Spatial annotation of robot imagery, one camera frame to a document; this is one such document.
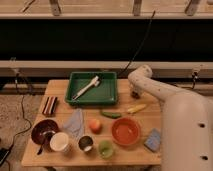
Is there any black hanging cable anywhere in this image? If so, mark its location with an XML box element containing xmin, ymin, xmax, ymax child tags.
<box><xmin>118</xmin><ymin>10</ymin><xmax>157</xmax><ymax>77</ymax></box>

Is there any black spoon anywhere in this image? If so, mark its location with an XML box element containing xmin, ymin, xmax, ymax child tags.
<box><xmin>37</xmin><ymin>135</ymin><xmax>51</xmax><ymax>155</ymax></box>

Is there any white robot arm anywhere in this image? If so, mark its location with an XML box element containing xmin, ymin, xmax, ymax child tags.
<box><xmin>128</xmin><ymin>65</ymin><xmax>213</xmax><ymax>171</ymax></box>

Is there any peach fruit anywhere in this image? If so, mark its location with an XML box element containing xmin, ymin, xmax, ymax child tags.
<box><xmin>89</xmin><ymin>119</ymin><xmax>102</xmax><ymax>134</ymax></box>

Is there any green plastic tray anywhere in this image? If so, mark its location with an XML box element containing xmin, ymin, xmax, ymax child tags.
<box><xmin>65</xmin><ymin>72</ymin><xmax>118</xmax><ymax>105</ymax></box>

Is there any striped brown block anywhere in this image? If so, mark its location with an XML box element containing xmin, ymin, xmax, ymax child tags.
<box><xmin>42</xmin><ymin>96</ymin><xmax>57</xmax><ymax>117</ymax></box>

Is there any metal cup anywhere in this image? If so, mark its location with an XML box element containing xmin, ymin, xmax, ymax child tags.
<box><xmin>78</xmin><ymin>136</ymin><xmax>93</xmax><ymax>152</ymax></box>

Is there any orange bowl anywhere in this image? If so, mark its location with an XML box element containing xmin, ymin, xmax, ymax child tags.
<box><xmin>111</xmin><ymin>117</ymin><xmax>141</xmax><ymax>146</ymax></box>

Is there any dark red grape bunch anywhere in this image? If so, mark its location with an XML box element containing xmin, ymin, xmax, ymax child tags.
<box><xmin>131</xmin><ymin>91</ymin><xmax>140</xmax><ymax>99</ymax></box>

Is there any light blue cloth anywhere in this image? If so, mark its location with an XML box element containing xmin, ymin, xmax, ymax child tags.
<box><xmin>62</xmin><ymin>108</ymin><xmax>84</xmax><ymax>139</ymax></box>

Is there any black cable on floor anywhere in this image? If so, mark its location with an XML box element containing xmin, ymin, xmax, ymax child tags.
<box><xmin>0</xmin><ymin>73</ymin><xmax>34</xmax><ymax>168</ymax></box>

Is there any dark brown bowl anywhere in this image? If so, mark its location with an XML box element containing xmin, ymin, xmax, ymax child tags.
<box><xmin>31</xmin><ymin>119</ymin><xmax>60</xmax><ymax>145</ymax></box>

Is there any white dish brush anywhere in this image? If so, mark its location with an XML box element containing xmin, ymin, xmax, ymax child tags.
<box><xmin>72</xmin><ymin>76</ymin><xmax>100</xmax><ymax>100</ymax></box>

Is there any blue sponge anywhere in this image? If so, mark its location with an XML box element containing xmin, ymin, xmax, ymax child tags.
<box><xmin>144</xmin><ymin>129</ymin><xmax>161</xmax><ymax>152</ymax></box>

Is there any green cup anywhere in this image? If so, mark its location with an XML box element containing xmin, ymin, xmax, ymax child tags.
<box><xmin>98</xmin><ymin>140</ymin><xmax>114</xmax><ymax>159</ymax></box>

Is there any white cup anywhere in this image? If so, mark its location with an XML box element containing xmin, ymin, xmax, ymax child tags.
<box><xmin>50</xmin><ymin>132</ymin><xmax>69</xmax><ymax>153</ymax></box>

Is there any green cucumber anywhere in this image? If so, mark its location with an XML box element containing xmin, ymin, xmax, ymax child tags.
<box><xmin>100</xmin><ymin>111</ymin><xmax>122</xmax><ymax>119</ymax></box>

